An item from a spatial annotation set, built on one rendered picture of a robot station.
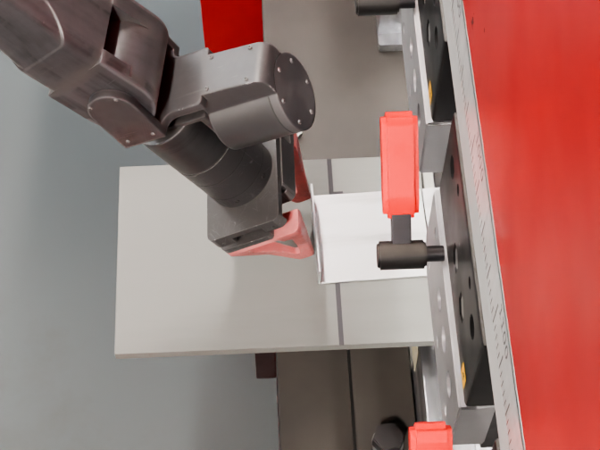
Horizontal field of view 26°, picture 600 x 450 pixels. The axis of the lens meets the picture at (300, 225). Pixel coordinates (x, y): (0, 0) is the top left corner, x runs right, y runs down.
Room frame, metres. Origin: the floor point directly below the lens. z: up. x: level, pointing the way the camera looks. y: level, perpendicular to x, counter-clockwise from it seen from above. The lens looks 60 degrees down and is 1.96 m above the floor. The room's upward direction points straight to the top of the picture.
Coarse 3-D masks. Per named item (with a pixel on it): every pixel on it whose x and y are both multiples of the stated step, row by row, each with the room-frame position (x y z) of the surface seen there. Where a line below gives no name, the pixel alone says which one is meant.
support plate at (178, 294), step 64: (128, 192) 0.59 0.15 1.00; (192, 192) 0.59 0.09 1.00; (320, 192) 0.59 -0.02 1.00; (128, 256) 0.52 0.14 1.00; (192, 256) 0.52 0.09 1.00; (256, 256) 0.52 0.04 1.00; (128, 320) 0.46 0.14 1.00; (192, 320) 0.46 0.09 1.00; (256, 320) 0.46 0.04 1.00; (320, 320) 0.46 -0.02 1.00; (384, 320) 0.46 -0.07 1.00
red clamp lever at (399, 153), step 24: (384, 120) 0.45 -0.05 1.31; (408, 120) 0.45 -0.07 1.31; (384, 144) 0.43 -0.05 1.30; (408, 144) 0.43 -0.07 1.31; (384, 168) 0.42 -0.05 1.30; (408, 168) 0.42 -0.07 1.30; (384, 192) 0.41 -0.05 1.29; (408, 192) 0.41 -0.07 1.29; (408, 216) 0.40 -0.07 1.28; (408, 240) 0.39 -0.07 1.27; (384, 264) 0.38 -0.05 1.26; (408, 264) 0.38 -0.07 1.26
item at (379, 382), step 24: (360, 360) 0.47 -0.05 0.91; (384, 360) 0.47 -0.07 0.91; (408, 360) 0.47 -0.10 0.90; (360, 384) 0.45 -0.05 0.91; (384, 384) 0.45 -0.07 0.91; (408, 384) 0.45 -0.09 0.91; (360, 408) 0.43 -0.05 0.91; (384, 408) 0.43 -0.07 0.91; (408, 408) 0.43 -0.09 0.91; (360, 432) 0.40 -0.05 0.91
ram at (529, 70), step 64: (448, 0) 0.50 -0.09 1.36; (512, 0) 0.37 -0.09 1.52; (576, 0) 0.30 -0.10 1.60; (512, 64) 0.35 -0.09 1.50; (576, 64) 0.28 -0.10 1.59; (512, 128) 0.33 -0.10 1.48; (576, 128) 0.26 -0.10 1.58; (512, 192) 0.31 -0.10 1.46; (576, 192) 0.24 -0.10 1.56; (512, 256) 0.28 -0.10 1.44; (576, 256) 0.23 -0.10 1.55; (512, 320) 0.26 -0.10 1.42; (576, 320) 0.21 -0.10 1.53; (576, 384) 0.19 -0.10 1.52; (576, 448) 0.17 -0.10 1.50
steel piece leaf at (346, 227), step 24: (312, 192) 0.57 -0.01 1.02; (312, 216) 0.55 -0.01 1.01; (336, 216) 0.56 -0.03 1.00; (360, 216) 0.56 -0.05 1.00; (384, 216) 0.56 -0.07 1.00; (336, 240) 0.54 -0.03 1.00; (360, 240) 0.54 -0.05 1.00; (384, 240) 0.54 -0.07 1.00; (336, 264) 0.51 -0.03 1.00; (360, 264) 0.51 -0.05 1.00
